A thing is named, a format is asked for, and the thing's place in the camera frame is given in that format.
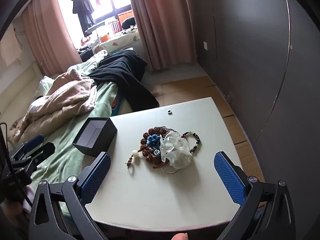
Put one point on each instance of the black bag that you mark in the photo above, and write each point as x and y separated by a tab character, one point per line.
128	23

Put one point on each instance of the person's right hand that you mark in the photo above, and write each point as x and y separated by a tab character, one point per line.
179	237

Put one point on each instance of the white hanging cloth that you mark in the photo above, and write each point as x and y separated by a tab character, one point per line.
10	50

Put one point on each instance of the white wall socket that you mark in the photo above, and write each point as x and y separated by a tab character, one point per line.
205	45

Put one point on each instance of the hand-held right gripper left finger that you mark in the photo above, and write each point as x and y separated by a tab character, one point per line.
96	177

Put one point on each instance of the orange box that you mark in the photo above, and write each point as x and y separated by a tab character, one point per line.
125	17

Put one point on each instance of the dark brown wardrobe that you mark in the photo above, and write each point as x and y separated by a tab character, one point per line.
250	42

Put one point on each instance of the pink curtain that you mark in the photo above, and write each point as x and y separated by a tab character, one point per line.
50	35
160	25

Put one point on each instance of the translucent white plastic bag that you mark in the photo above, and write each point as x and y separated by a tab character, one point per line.
177	152

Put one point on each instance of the blue flower ornament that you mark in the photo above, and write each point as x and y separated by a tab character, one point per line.
152	140

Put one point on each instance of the black knit blanket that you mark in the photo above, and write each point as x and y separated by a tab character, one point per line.
120	67

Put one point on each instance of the beige fleece blanket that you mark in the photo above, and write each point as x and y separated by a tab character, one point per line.
62	95

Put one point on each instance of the striped pink box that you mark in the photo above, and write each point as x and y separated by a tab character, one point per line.
116	27

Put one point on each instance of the black hanging clothes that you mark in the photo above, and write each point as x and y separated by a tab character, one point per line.
83	10

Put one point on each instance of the black jewelry box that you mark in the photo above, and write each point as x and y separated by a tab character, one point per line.
105	140

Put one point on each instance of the green bed sheet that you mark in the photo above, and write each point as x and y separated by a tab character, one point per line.
65	155

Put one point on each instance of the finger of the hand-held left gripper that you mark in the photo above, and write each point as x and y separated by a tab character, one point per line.
42	151
33	141

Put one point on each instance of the leaf print sill cloth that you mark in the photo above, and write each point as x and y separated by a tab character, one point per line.
122	40

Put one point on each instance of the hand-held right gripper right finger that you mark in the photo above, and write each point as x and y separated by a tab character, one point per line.
230	180

